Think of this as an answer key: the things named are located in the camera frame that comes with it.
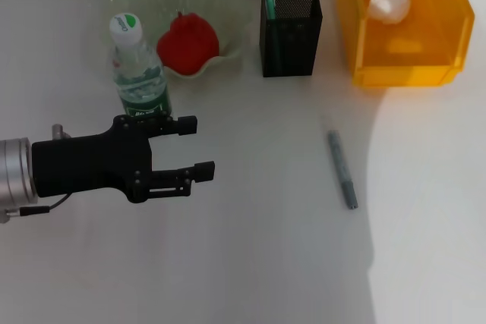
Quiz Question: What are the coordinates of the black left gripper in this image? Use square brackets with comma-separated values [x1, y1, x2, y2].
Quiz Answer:
[30, 111, 216, 204]

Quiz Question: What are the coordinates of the white paper ball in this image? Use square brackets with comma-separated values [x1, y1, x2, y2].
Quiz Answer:
[368, 0, 412, 25]

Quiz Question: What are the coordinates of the red-orange fruit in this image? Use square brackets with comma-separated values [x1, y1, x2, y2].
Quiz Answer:
[156, 11, 220, 76]

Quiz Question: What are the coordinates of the green-label clear water bottle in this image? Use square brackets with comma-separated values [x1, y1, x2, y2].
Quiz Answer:
[109, 12, 174, 118]

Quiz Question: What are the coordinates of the grey marker pen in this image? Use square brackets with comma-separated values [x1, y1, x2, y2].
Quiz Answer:
[327, 129, 358, 211]

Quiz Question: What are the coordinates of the black mesh pen holder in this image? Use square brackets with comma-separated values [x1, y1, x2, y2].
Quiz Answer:
[259, 0, 323, 78]

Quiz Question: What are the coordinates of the yellow plastic bin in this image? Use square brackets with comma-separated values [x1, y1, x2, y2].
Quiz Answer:
[336, 0, 475, 88]

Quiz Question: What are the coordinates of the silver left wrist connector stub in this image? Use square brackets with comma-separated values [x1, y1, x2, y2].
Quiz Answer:
[51, 123, 71, 140]

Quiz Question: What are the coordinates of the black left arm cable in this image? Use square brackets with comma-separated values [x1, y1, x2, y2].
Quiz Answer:
[18, 193, 73, 215]

